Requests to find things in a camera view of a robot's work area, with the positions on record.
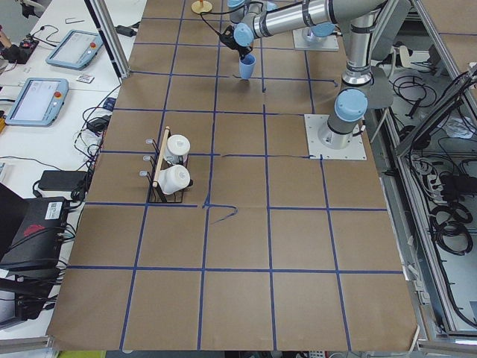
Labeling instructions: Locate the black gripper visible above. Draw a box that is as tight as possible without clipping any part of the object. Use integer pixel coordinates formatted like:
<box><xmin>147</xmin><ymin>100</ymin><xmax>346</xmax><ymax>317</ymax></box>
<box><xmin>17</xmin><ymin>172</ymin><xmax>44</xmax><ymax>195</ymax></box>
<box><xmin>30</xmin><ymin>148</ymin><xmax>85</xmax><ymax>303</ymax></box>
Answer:
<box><xmin>219</xmin><ymin>25</ymin><xmax>253</xmax><ymax>58</ymax></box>

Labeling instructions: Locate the light blue plastic cup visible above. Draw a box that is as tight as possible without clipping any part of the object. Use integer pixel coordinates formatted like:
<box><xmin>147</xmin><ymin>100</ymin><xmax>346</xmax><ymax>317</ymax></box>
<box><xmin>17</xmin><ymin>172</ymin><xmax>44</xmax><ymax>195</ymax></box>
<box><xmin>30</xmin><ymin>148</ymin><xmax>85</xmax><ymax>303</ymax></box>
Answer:
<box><xmin>239</xmin><ymin>54</ymin><xmax>256</xmax><ymax>80</ymax></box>

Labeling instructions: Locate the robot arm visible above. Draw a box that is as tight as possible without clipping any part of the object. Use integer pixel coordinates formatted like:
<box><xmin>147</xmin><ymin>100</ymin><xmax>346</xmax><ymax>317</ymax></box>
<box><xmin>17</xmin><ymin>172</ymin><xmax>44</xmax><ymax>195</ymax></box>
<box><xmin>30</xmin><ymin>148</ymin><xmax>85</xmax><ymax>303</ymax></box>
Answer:
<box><xmin>227</xmin><ymin>0</ymin><xmax>278</xmax><ymax>24</ymax></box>
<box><xmin>219</xmin><ymin>1</ymin><xmax>410</xmax><ymax>148</ymax></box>

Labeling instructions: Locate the wooden cup tree stand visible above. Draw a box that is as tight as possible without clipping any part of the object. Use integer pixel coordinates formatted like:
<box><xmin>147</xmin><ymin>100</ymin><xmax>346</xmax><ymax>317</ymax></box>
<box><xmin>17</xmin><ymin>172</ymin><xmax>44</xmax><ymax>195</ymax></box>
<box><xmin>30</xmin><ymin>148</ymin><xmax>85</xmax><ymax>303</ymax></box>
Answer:
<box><xmin>191</xmin><ymin>0</ymin><xmax>213</xmax><ymax>14</ymax></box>

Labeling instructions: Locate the white mug far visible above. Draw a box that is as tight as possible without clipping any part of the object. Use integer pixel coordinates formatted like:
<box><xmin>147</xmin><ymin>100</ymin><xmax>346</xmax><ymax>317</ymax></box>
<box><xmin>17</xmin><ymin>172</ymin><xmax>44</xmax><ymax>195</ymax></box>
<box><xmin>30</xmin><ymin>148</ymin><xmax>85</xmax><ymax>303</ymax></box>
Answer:
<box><xmin>164</xmin><ymin>134</ymin><xmax>191</xmax><ymax>165</ymax></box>

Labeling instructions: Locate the white mug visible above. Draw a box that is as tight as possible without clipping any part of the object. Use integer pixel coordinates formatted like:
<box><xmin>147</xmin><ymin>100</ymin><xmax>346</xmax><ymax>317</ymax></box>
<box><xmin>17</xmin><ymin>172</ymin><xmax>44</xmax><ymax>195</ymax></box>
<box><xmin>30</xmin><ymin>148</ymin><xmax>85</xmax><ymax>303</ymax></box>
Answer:
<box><xmin>164</xmin><ymin>134</ymin><xmax>191</xmax><ymax>165</ymax></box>
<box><xmin>158</xmin><ymin>165</ymin><xmax>191</xmax><ymax>195</ymax></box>

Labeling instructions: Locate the white mug near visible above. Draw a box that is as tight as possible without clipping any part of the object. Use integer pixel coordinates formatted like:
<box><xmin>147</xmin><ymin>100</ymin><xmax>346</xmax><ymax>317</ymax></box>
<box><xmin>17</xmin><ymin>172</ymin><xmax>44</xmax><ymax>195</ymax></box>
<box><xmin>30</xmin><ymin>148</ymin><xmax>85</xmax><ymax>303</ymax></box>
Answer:
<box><xmin>158</xmin><ymin>165</ymin><xmax>191</xmax><ymax>195</ymax></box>

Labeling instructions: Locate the teach pendant far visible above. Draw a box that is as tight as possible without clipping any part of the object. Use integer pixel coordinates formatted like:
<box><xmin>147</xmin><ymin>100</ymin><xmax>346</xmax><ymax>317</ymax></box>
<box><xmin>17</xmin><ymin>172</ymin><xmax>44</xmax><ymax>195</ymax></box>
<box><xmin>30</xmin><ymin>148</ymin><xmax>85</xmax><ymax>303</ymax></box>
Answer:
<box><xmin>45</xmin><ymin>30</ymin><xmax>103</xmax><ymax>70</ymax></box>

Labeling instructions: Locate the teach pendant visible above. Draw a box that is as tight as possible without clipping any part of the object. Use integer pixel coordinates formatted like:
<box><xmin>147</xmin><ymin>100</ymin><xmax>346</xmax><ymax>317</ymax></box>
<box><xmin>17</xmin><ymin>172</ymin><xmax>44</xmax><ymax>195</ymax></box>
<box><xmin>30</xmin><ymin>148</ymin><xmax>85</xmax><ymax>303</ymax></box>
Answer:
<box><xmin>45</xmin><ymin>30</ymin><xmax>103</xmax><ymax>70</ymax></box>
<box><xmin>5</xmin><ymin>78</ymin><xmax>69</xmax><ymax>127</ymax></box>

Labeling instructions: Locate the grey office chair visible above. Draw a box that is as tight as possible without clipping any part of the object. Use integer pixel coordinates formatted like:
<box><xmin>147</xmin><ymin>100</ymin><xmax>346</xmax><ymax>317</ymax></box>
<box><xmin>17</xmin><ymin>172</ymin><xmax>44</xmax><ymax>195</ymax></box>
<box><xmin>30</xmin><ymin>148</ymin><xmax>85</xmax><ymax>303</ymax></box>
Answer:
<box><xmin>367</xmin><ymin>66</ymin><xmax>394</xmax><ymax>109</ymax></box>

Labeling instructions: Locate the teach pendant near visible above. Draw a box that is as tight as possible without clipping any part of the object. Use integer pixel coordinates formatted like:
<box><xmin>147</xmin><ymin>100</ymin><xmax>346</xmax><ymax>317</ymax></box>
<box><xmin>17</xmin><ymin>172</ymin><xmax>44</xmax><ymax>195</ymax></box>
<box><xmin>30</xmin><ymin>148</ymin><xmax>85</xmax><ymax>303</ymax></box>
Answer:
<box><xmin>5</xmin><ymin>78</ymin><xmax>69</xmax><ymax>127</ymax></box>

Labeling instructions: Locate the black power adapter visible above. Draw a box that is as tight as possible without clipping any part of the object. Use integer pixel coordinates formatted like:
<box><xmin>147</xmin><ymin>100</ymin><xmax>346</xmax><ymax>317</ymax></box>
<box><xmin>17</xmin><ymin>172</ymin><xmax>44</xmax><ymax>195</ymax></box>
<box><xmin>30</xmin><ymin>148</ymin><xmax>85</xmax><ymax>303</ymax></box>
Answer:
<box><xmin>38</xmin><ymin>170</ymin><xmax>86</xmax><ymax>192</ymax></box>

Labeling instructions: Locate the black computer box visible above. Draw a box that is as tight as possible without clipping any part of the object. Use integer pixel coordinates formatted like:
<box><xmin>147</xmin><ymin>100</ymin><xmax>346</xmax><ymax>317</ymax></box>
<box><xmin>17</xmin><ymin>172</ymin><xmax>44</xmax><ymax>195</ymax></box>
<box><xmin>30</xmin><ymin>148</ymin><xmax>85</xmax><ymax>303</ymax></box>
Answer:
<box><xmin>1</xmin><ymin>185</ymin><xmax>69</xmax><ymax>271</ymax></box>

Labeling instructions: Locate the black braided cable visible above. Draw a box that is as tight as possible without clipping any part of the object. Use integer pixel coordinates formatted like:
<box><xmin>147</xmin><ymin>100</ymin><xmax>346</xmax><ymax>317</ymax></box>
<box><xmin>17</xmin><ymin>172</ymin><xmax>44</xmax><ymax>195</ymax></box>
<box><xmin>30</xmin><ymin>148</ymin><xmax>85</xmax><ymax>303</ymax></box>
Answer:
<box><xmin>200</xmin><ymin>10</ymin><xmax>239</xmax><ymax>38</ymax></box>

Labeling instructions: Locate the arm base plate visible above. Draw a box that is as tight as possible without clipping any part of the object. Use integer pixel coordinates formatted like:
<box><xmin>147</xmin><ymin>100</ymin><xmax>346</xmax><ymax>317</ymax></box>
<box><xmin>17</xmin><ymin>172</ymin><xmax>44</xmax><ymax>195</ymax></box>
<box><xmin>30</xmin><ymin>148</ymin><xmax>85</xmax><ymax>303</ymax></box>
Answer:
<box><xmin>304</xmin><ymin>114</ymin><xmax>367</xmax><ymax>160</ymax></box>
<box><xmin>293</xmin><ymin>28</ymin><xmax>339</xmax><ymax>52</ymax></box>

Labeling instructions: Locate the aluminium frame post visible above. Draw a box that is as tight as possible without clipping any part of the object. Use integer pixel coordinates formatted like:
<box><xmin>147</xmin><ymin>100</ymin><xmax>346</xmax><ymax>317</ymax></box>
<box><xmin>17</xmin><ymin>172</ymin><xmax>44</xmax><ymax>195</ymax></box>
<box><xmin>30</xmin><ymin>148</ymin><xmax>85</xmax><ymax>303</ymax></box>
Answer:
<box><xmin>84</xmin><ymin>0</ymin><xmax>130</xmax><ymax>79</ymax></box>

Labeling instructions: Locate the black wire mug rack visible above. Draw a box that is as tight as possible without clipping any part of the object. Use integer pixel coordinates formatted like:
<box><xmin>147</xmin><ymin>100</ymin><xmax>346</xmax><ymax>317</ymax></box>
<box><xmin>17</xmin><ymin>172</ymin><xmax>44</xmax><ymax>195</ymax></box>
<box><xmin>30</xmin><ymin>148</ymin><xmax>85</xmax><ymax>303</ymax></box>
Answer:
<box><xmin>139</xmin><ymin>126</ymin><xmax>193</xmax><ymax>204</ymax></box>

